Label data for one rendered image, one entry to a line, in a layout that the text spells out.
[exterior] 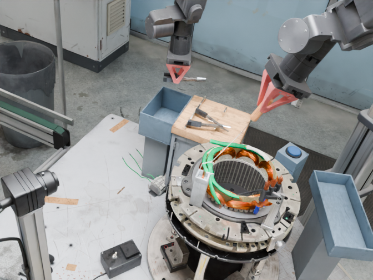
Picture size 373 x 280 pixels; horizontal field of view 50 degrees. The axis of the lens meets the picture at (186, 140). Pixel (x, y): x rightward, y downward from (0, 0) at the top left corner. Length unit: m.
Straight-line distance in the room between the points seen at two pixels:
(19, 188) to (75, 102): 2.51
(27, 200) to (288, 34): 0.47
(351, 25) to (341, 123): 2.71
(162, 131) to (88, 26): 2.09
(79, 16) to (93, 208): 2.13
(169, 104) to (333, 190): 0.58
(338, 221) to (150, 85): 2.38
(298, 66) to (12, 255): 0.87
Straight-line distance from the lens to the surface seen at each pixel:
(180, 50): 1.13
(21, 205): 0.55
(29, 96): 2.42
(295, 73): 0.78
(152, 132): 1.23
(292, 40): 0.70
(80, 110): 2.97
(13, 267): 1.20
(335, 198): 1.18
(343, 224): 1.13
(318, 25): 0.70
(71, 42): 3.39
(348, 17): 0.74
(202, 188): 0.88
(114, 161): 1.45
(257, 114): 0.85
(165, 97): 1.35
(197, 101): 1.29
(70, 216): 1.30
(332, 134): 3.27
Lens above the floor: 1.80
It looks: 40 degrees down
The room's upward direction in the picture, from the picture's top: 11 degrees clockwise
